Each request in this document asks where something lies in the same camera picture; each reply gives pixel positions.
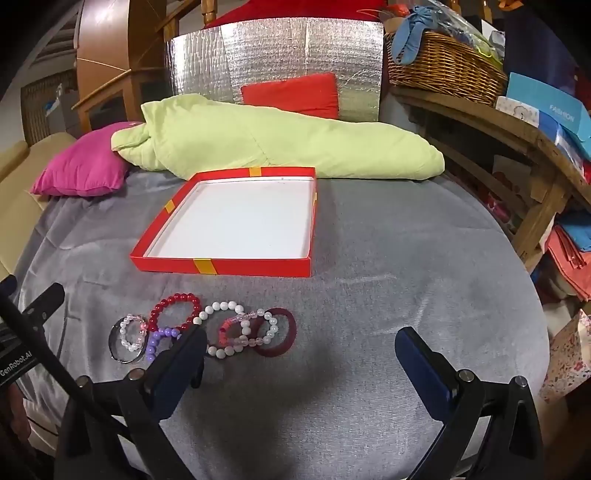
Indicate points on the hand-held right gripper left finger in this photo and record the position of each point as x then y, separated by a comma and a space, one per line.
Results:
178, 369

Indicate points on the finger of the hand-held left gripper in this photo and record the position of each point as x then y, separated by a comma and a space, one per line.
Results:
41, 350
44, 300

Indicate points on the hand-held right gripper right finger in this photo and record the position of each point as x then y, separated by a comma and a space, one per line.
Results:
421, 369

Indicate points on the silver metal bangle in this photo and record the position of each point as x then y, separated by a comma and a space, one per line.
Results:
112, 344

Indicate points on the red shallow cardboard box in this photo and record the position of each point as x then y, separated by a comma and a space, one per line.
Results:
240, 221

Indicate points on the grey bed blanket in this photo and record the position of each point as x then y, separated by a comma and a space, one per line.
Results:
392, 258

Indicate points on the beige sofa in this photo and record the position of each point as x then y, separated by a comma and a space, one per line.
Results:
23, 184

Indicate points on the magenta pillow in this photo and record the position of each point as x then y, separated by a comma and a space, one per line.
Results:
83, 164

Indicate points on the floral paper gift bag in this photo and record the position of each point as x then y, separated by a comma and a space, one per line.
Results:
570, 355

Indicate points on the stack of folded cloths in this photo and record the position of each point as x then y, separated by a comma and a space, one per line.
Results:
572, 258

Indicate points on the woven rattan cabinet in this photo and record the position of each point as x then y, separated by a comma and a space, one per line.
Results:
44, 106

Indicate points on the wooden side table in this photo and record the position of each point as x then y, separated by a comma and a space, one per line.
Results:
508, 134

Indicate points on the light green quilt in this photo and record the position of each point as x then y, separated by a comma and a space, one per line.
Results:
277, 138

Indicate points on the white patterned box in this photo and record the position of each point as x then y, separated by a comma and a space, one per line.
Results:
517, 110

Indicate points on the red square pillow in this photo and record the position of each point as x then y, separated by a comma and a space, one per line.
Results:
295, 94

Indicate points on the blue cardboard box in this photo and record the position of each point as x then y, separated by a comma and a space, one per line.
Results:
549, 99

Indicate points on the wicker basket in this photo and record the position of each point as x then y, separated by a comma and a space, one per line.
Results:
443, 69

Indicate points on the silver foil mat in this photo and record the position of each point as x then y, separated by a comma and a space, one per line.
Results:
277, 50

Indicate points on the blue cloth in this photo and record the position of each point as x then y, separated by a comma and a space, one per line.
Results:
411, 34

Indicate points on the clear plastic bag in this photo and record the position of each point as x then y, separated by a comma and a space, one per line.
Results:
466, 23

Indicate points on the large red cushion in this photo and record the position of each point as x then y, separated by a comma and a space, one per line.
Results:
286, 9

